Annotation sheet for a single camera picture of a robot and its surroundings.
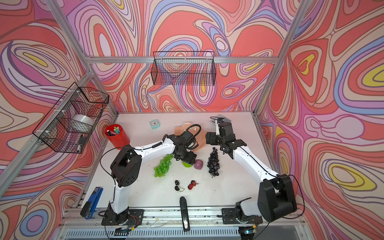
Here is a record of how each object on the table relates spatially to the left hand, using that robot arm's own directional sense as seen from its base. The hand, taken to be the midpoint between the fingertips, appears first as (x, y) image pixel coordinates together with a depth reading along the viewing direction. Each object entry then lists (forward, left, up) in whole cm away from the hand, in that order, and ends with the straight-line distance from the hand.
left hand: (191, 159), depth 90 cm
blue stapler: (-26, +52, 0) cm, 58 cm away
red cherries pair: (-14, -1, -2) cm, 14 cm away
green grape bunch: (-6, +17, 0) cm, 18 cm away
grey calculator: (+38, -23, -2) cm, 44 cm away
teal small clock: (+29, +28, -2) cm, 40 cm away
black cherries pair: (-16, +8, -2) cm, 18 cm away
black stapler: (-30, +3, 0) cm, 30 cm away
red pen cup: (+14, +48, +7) cm, 50 cm away
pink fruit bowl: (+23, +9, 0) cm, 24 cm away
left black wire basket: (+3, +58, +30) cm, 65 cm away
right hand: (+8, -13, +11) cm, 19 cm away
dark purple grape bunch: (-3, -13, 0) cm, 14 cm away
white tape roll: (+8, +53, +28) cm, 60 cm away
